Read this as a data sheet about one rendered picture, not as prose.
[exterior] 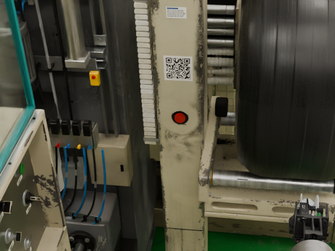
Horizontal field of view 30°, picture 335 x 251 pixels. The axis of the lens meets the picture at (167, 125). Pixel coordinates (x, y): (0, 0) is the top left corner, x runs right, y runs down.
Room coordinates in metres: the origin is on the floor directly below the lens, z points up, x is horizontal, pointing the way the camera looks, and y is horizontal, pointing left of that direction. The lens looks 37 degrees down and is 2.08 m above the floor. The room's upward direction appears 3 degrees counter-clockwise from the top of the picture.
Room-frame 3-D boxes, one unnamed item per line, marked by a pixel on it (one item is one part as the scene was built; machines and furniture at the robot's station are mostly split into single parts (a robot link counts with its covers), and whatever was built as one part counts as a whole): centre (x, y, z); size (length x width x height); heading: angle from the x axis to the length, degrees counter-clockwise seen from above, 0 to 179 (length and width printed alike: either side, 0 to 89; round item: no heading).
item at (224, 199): (1.28, -0.28, 0.84); 0.36 x 0.09 x 0.06; 80
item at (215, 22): (1.83, -0.15, 1.05); 0.20 x 0.15 x 0.30; 80
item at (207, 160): (1.45, -0.13, 0.90); 0.40 x 0.03 x 0.10; 170
